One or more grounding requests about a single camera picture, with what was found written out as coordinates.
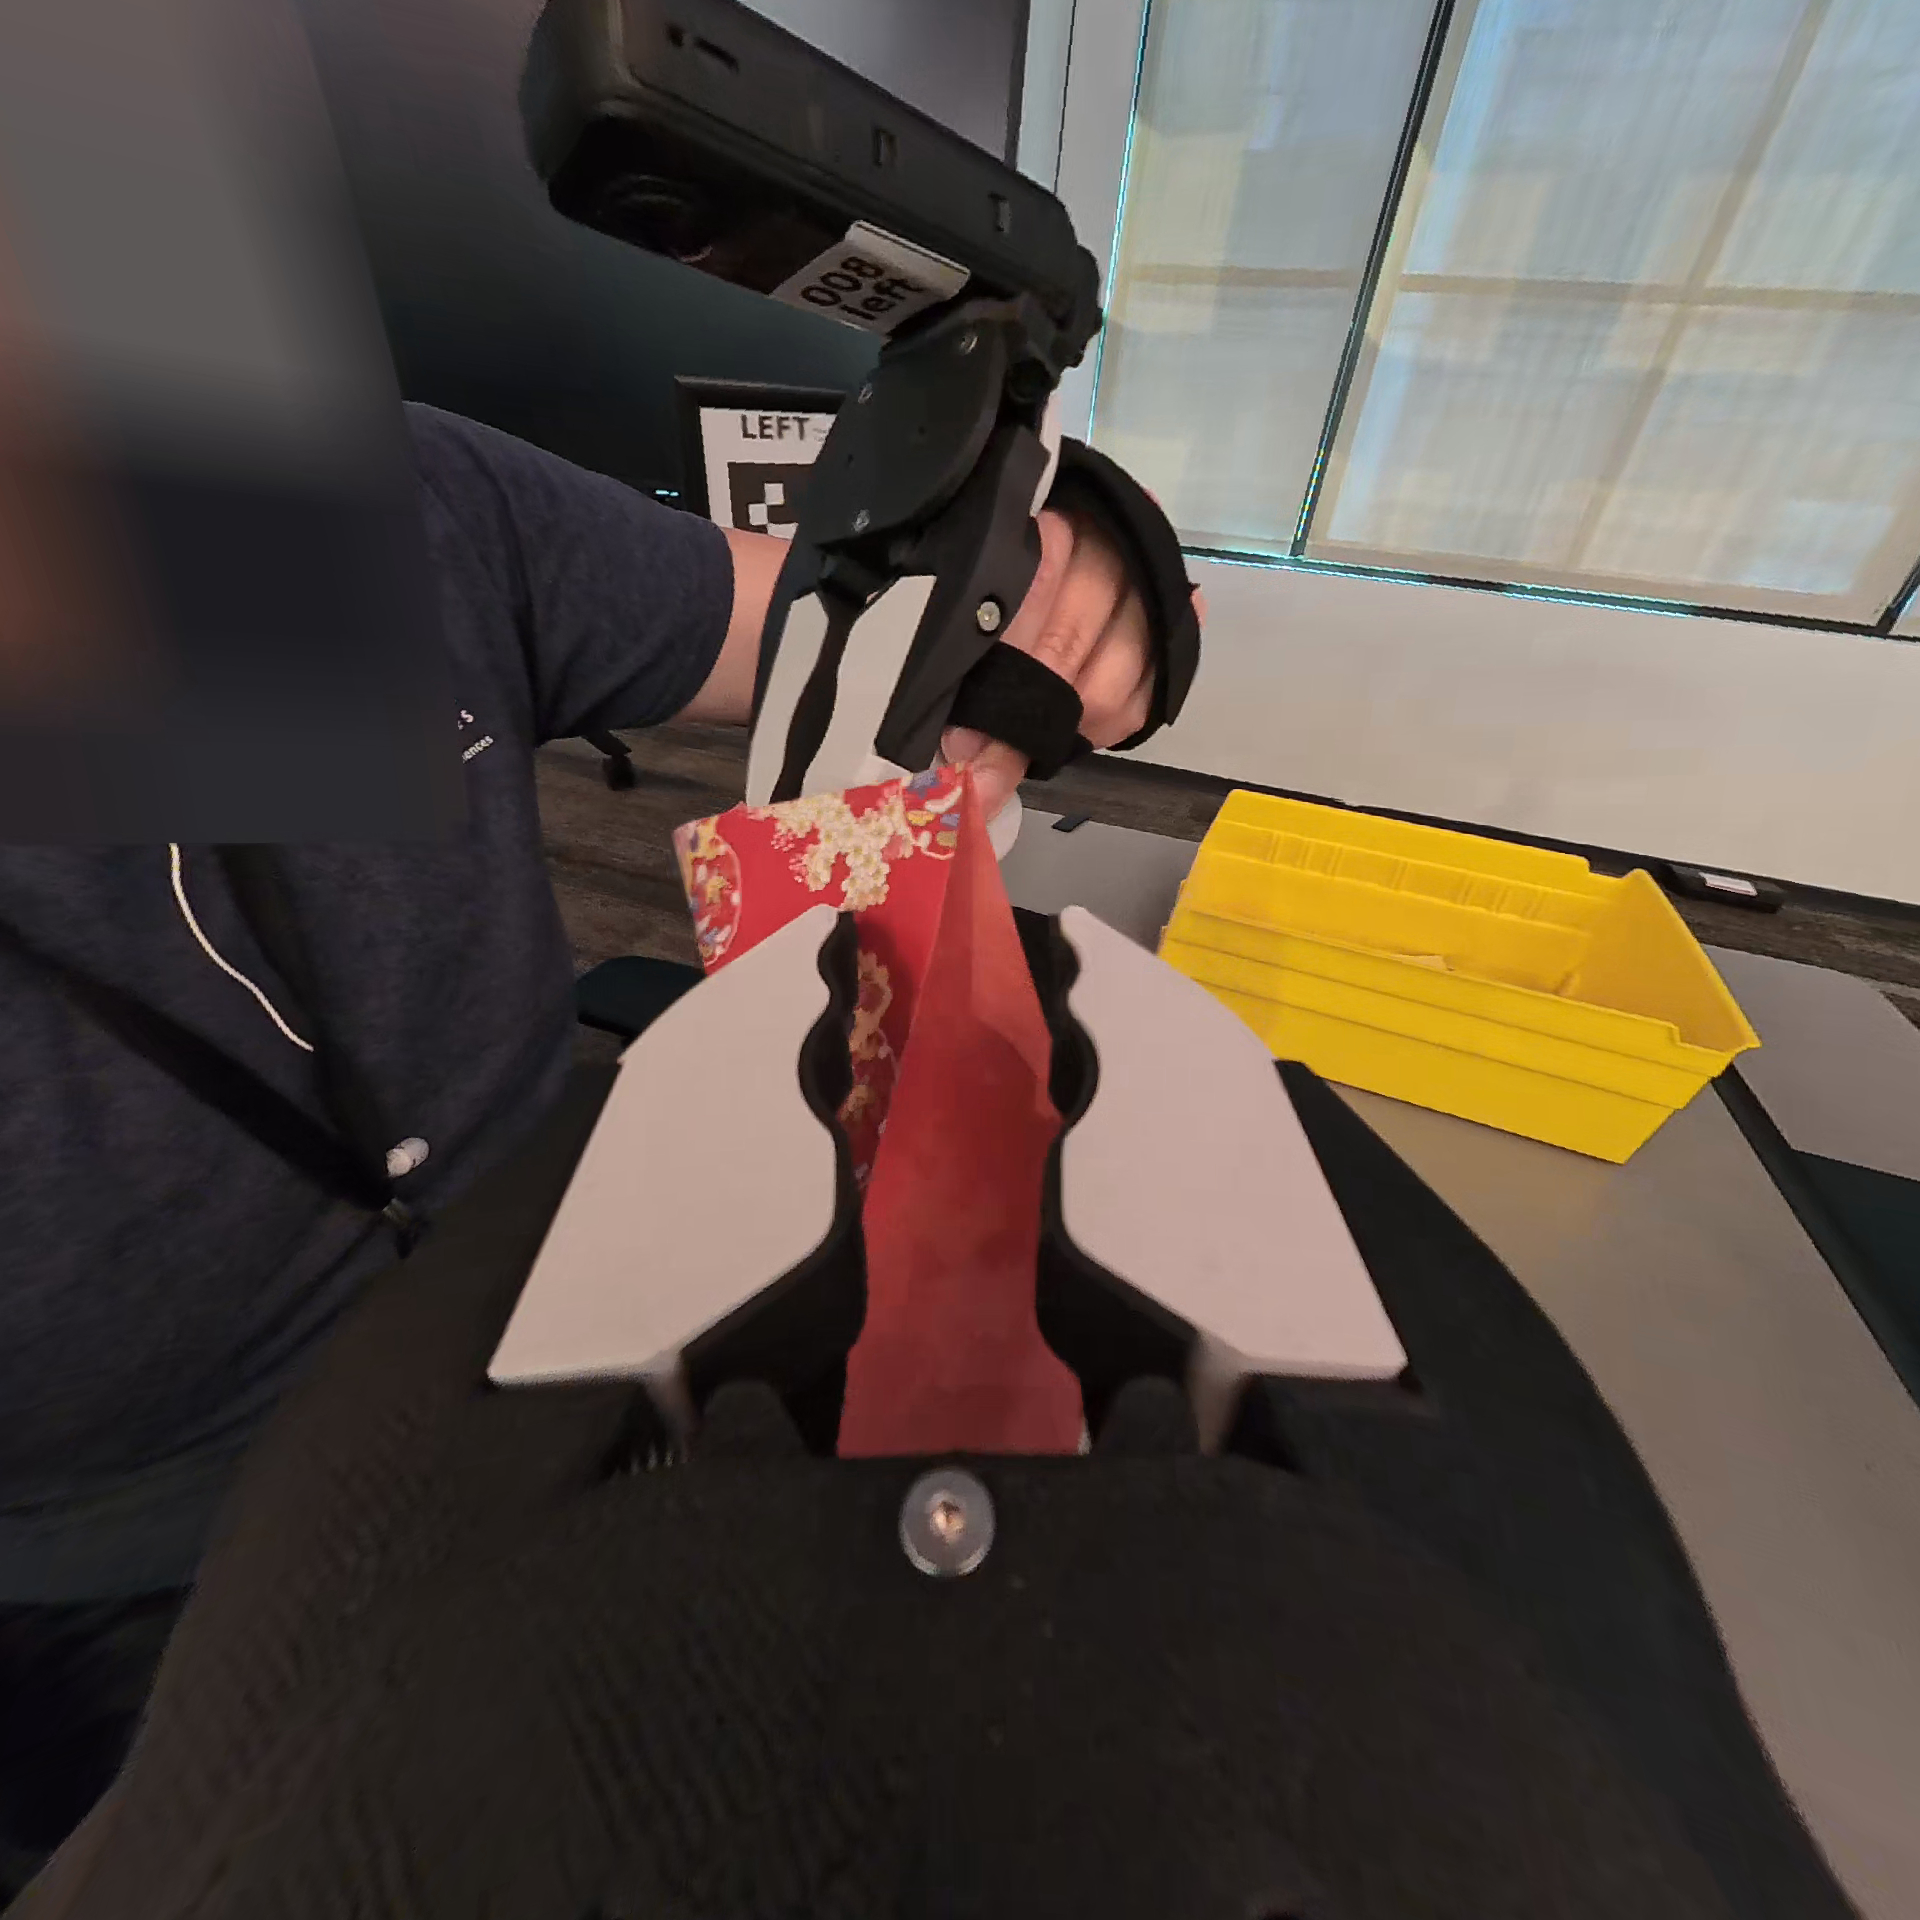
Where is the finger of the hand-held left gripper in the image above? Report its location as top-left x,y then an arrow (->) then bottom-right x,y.
831,574 -> 936,768
745,574 -> 847,807

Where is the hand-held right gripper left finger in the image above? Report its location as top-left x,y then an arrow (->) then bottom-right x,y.
486,906 -> 873,1387

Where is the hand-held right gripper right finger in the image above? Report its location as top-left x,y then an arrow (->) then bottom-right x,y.
1039,906 -> 1410,1384

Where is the red floral origami paper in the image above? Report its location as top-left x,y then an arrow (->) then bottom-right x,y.
671,761 -> 1090,1460

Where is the yellow plastic bin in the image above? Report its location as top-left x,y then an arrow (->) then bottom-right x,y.
1159,789 -> 1761,1166

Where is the person's left forearm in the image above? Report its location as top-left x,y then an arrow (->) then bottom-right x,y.
705,525 -> 797,730

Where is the person's left hand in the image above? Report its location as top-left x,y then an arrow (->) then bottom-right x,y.
940,509 -> 1211,817

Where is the black framed marker sign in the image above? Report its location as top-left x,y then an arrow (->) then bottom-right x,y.
671,376 -> 857,541

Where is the window with blinds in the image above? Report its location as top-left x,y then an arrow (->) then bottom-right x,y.
1087,0 -> 1920,631

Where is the black desk mat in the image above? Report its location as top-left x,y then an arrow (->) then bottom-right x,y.
1790,1147 -> 1920,1353

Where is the black shoulder strap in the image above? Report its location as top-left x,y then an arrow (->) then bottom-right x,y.
91,845 -> 428,1255

